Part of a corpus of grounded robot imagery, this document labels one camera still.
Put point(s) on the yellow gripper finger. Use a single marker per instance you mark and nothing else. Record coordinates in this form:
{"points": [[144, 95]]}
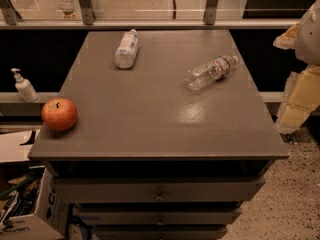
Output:
{"points": [[287, 40], [301, 97]]}

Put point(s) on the clear plastic water bottle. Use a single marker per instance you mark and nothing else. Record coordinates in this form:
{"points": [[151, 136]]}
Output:
{"points": [[205, 74]]}

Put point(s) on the red apple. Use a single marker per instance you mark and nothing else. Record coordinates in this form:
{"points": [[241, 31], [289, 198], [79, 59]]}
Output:
{"points": [[59, 114]]}

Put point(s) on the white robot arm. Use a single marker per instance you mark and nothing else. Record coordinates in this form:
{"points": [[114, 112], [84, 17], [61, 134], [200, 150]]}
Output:
{"points": [[308, 36]]}

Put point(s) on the white labelled plastic bottle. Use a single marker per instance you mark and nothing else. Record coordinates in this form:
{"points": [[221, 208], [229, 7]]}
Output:
{"points": [[126, 52]]}

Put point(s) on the white pump dispenser bottle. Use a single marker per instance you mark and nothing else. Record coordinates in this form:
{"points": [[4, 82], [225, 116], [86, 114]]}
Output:
{"points": [[24, 87]]}

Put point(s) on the grey drawer cabinet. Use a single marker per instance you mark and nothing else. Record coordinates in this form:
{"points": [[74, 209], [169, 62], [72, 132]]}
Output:
{"points": [[149, 159]]}

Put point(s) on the grey metal railing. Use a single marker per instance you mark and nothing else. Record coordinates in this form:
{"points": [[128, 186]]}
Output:
{"points": [[153, 14]]}

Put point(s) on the open cardboard box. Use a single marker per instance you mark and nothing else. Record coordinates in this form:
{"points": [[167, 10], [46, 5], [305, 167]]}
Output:
{"points": [[30, 208]]}

